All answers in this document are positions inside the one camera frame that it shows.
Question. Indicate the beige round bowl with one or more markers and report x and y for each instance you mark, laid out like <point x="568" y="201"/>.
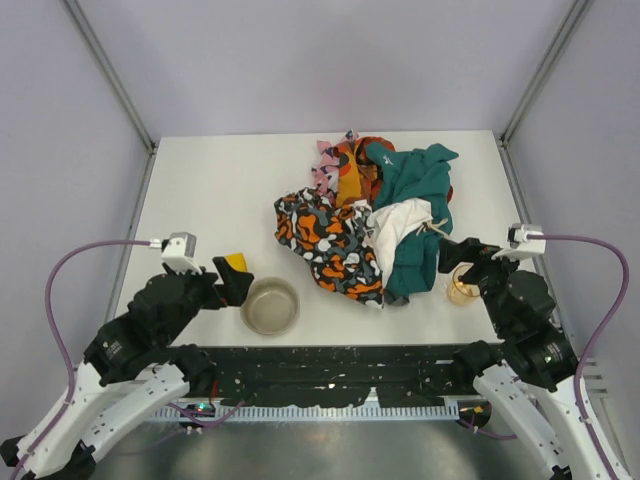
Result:
<point x="271" y="307"/>

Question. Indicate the teal cloth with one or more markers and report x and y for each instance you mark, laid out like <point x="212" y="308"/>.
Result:
<point x="424" y="174"/>

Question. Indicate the left aluminium frame post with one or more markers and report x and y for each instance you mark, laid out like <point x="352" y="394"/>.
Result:
<point x="82" y="24"/>

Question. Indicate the transparent orange cup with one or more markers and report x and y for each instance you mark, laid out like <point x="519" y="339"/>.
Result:
<point x="460" y="293"/>

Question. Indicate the aluminium frame post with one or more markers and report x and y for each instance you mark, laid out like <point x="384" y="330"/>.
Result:
<point x="82" y="24"/>
<point x="554" y="52"/>

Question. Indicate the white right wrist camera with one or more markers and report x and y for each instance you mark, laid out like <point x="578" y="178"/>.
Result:
<point x="524" y="242"/>

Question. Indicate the camouflage orange black cloth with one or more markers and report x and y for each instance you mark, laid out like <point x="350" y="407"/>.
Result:
<point x="335" y="243"/>

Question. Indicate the yellow block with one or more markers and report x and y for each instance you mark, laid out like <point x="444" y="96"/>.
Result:
<point x="237" y="262"/>

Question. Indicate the pink patterned cloth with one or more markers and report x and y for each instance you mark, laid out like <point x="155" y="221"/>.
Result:
<point x="325" y="172"/>

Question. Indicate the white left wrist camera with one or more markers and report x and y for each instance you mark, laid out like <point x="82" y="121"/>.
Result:
<point x="177" y="253"/>

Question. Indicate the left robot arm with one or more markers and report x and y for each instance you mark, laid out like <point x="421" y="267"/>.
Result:
<point x="130" y="370"/>

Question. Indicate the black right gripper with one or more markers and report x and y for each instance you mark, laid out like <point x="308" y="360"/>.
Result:
<point x="473" y="257"/>

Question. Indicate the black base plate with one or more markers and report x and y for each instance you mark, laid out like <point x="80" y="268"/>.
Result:
<point x="334" y="377"/>

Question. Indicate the right aluminium frame post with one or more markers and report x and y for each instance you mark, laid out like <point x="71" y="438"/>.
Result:
<point x="554" y="52"/>

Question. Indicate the white slotted cable duct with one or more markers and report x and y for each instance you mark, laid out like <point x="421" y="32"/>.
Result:
<point x="368" y="411"/>

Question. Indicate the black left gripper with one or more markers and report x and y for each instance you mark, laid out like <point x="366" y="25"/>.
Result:
<point x="216" y="285"/>

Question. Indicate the white cloth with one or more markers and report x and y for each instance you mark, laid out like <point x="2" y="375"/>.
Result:
<point x="388" y="226"/>

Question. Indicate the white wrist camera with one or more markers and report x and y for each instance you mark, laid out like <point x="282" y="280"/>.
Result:
<point x="177" y="253"/>
<point x="524" y="242"/>

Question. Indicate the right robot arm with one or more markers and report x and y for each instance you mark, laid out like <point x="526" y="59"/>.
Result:
<point x="534" y="379"/>

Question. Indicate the orange patterned cloth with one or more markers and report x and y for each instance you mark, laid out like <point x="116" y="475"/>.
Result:
<point x="359" y="178"/>

